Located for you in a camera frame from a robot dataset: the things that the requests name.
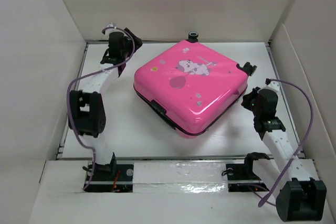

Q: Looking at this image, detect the pink hard-shell suitcase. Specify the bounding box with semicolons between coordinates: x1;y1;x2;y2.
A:
133;31;257;138

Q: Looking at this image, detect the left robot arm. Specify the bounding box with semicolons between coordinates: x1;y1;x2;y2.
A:
66;25;143;180

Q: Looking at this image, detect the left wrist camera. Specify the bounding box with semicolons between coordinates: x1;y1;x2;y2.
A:
102;22;116;36

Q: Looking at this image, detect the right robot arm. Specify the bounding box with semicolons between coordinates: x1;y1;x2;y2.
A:
242;84;327;222

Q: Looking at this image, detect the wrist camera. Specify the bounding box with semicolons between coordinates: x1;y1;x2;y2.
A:
265;79;280;93
102;22;116;36

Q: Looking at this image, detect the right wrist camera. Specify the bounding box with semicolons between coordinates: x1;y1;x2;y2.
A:
265;79;280;93

